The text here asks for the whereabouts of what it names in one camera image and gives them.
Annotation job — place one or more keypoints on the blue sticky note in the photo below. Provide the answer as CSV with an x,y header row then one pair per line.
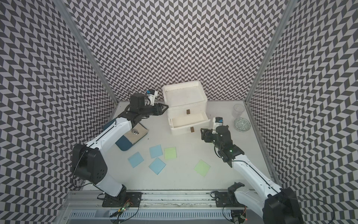
x,y
156,151
135,159
157,166

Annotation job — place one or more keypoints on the white three-drawer plastic cabinet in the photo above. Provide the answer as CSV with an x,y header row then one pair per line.
x,y
184,99

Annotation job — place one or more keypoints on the blue sticky note upper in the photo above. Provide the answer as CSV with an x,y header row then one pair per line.
x,y
156,151

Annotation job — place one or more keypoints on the blue sticky note lower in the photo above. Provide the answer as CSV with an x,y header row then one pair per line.
x,y
157,166

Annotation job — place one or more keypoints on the green sticky note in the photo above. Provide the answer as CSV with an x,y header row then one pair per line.
x,y
170,153
202,168

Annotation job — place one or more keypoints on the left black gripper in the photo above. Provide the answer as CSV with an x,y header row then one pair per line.
x,y
158,110

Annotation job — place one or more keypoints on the blue sticky note far left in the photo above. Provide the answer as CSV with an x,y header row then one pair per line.
x,y
135,159

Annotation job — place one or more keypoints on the dark blue tray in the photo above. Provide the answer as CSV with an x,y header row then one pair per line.
x,y
123,143

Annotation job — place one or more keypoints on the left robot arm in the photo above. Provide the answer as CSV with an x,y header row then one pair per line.
x,y
88,161

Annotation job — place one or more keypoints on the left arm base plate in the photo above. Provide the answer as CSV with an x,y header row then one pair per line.
x,y
133,198

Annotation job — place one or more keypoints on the white drawer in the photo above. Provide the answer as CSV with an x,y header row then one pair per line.
x,y
189,123

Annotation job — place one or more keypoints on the aluminium front rail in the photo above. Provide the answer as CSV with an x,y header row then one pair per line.
x,y
172,199

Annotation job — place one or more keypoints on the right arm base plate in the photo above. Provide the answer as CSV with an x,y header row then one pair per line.
x,y
221,200

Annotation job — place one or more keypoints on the clear drinking glass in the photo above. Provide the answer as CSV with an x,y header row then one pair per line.
x,y
238,110

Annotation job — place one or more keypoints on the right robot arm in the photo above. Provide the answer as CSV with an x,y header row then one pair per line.
x,y
273,203

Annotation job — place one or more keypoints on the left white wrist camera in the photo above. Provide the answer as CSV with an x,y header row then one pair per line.
x,y
151,95

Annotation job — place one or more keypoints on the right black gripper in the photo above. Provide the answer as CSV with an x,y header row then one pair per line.
x,y
207,133

